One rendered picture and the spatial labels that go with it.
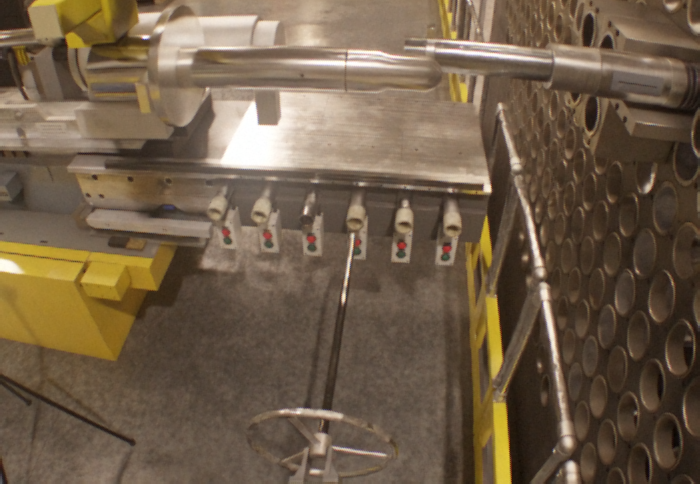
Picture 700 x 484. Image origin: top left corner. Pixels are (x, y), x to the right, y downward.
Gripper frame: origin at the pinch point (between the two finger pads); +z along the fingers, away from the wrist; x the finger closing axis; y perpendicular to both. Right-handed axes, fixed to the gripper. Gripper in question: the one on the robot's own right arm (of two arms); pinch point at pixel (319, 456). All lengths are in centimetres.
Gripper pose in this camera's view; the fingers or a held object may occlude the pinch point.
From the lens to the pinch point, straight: 135.3
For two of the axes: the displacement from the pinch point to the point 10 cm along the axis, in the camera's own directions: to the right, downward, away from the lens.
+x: 9.2, -2.2, -3.2
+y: 3.7, 7.2, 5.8
